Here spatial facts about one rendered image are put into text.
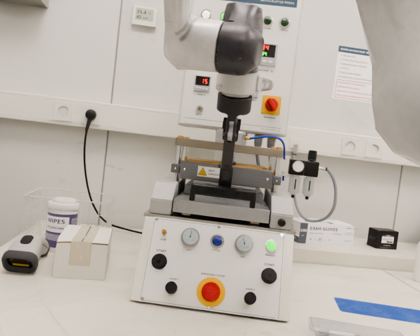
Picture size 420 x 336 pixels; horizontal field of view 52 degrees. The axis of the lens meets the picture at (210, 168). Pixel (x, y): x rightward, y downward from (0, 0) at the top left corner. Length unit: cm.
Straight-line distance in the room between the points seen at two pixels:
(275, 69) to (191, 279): 68
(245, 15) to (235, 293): 56
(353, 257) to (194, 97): 75
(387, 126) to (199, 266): 66
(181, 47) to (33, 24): 104
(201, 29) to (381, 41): 47
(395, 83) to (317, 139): 138
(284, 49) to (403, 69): 98
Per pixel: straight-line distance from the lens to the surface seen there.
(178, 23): 79
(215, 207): 98
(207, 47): 81
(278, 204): 101
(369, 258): 158
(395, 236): 176
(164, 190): 101
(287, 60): 133
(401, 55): 37
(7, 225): 181
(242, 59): 80
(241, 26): 82
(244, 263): 97
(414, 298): 135
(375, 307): 119
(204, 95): 131
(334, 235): 164
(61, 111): 167
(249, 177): 107
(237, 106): 92
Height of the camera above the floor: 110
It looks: 3 degrees down
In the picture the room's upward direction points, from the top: 7 degrees clockwise
